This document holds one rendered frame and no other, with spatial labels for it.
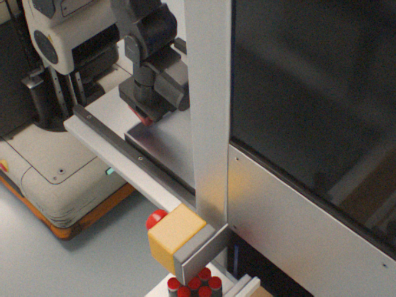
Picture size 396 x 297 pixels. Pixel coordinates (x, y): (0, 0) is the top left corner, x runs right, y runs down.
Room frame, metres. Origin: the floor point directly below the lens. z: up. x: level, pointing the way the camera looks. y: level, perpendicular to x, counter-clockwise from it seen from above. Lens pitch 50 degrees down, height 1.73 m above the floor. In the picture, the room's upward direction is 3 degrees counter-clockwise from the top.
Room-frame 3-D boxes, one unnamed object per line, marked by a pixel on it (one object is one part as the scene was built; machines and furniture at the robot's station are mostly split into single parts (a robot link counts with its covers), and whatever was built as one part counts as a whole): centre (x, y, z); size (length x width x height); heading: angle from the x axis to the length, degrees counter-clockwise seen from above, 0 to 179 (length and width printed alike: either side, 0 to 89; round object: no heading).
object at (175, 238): (0.43, 0.03, 1.00); 0.08 x 0.07 x 0.07; 43
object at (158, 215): (0.46, 0.06, 0.99); 0.04 x 0.04 x 0.04; 43
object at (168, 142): (0.68, -0.07, 0.90); 0.34 x 0.26 x 0.04; 43
